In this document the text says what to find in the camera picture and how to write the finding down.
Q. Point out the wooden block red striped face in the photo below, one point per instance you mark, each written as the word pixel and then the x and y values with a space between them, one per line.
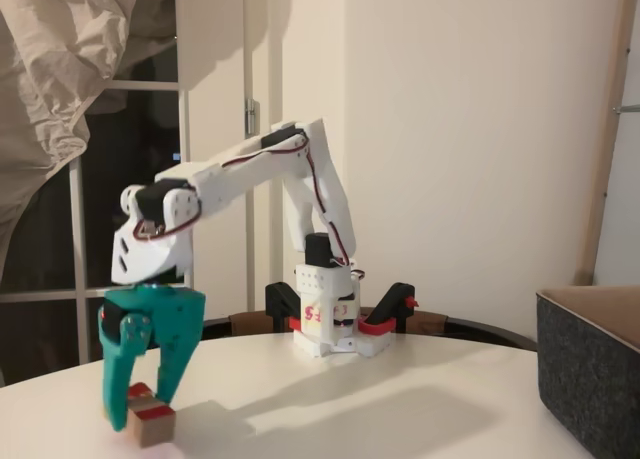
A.
pixel 155 429

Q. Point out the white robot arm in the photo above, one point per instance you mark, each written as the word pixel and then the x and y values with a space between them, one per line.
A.
pixel 260 174

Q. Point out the dark grey felt box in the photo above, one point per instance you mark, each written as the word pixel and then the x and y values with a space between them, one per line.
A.
pixel 585 369

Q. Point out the black red table clamp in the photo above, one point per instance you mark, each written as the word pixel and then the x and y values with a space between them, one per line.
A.
pixel 277 299
pixel 392 304

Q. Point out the metal door hinge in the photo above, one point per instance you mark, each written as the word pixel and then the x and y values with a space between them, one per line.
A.
pixel 251 119

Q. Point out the white framed glass door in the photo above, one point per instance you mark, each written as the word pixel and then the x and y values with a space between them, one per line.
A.
pixel 215 104

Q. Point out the beige crumpled curtain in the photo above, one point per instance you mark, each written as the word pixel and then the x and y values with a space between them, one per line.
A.
pixel 50 54

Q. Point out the dark round chair backrest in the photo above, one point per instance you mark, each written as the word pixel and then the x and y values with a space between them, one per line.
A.
pixel 475 328

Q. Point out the thin metal rod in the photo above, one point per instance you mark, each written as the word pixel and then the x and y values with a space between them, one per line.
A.
pixel 630 110

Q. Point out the wooden frame translucent panel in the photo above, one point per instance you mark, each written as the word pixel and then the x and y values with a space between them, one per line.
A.
pixel 605 154

